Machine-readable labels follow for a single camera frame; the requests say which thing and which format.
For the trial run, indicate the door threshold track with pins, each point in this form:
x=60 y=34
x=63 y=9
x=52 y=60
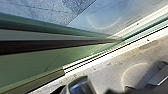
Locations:
x=113 y=50

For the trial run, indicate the green framed glass wall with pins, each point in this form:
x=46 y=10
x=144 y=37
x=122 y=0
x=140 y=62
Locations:
x=116 y=15

